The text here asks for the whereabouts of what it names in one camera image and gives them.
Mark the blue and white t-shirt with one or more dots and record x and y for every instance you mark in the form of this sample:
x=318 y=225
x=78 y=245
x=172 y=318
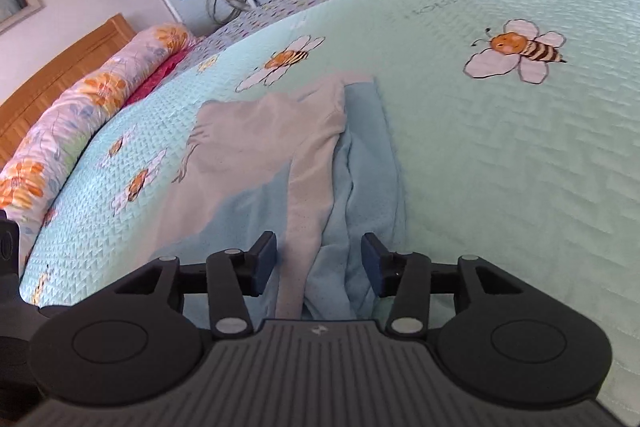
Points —
x=250 y=142

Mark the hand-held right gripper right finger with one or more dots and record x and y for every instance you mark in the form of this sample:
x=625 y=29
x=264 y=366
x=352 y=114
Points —
x=374 y=264

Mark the red pillow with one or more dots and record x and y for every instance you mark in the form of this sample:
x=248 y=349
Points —
x=155 y=79

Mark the orange floral bolster pillow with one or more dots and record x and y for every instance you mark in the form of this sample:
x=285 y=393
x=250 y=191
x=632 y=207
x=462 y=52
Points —
x=75 y=107

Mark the wooden headboard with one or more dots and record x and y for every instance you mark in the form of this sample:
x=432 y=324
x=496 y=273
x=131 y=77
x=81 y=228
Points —
x=60 y=77

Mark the bee print quilted bedspread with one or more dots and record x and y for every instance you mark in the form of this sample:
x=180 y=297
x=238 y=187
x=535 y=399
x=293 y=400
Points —
x=500 y=157

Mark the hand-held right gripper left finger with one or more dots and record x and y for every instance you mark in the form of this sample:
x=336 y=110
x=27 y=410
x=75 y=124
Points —
x=265 y=264

